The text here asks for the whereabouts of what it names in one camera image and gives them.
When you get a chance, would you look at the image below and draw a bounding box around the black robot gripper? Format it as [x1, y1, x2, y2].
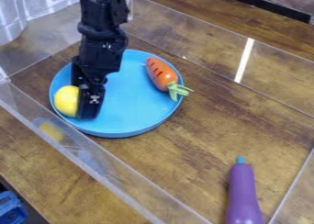
[71, 22, 128, 119]

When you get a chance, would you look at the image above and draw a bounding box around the yellow toy lemon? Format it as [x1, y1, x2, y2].
[53, 85, 79, 117]

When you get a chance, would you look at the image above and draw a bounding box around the blue round tray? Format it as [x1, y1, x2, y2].
[49, 50, 183, 138]

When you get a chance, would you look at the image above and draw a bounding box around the orange toy carrot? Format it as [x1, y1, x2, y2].
[145, 57, 191, 101]

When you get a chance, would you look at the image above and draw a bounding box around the white sheer curtain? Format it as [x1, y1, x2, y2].
[0, 0, 79, 46]

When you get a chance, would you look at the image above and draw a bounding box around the blue plastic object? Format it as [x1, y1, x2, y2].
[0, 191, 28, 224]

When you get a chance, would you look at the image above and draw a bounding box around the purple toy eggplant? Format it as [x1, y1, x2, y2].
[226, 155, 264, 224]

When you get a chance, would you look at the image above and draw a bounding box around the black bar in background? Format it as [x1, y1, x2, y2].
[234, 0, 311, 24]

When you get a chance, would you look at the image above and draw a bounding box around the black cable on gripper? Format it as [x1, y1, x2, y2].
[76, 20, 128, 47]

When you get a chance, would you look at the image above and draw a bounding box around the clear acrylic enclosure wall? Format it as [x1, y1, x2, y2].
[0, 0, 314, 224]

